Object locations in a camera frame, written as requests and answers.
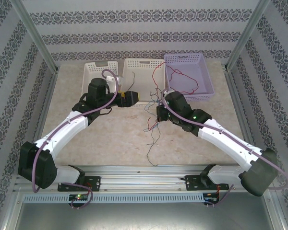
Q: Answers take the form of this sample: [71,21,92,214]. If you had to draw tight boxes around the aluminium frame post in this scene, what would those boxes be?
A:
[226,0,272,70]
[11,0,60,73]

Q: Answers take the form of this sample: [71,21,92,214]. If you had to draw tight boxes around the thin dark grey cable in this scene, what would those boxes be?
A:
[148,86,164,145]

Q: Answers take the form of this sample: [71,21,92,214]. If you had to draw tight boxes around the thin blue cable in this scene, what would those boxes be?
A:
[143,92,163,133]

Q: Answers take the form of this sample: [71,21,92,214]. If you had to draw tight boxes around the thin green cable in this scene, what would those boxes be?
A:
[145,124,162,167]

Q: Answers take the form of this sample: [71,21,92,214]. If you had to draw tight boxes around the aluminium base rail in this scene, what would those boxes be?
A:
[13,164,276,193]

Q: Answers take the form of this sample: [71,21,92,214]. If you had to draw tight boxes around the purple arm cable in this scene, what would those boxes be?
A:
[160,88,288,208]
[32,69,119,210]

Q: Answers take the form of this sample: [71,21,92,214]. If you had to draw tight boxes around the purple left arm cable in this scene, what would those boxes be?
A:
[32,69,119,210]

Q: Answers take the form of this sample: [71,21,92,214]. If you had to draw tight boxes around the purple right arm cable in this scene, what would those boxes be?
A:
[160,88,288,208]

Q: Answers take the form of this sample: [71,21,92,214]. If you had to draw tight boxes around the purple plastic basket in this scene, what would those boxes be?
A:
[163,53,216,103]

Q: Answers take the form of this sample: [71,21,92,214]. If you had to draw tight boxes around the white slotted cable duct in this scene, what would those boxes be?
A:
[22,193,205,204]

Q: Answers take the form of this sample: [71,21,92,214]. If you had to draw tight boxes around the small white basket grey handles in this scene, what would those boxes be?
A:
[81,60,120,95]

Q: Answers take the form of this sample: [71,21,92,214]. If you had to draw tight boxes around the aluminium side rail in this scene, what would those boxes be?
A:
[224,64,264,172]
[23,69,61,174]

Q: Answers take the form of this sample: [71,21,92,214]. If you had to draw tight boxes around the large white plastic basket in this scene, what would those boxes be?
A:
[120,57,167,108]

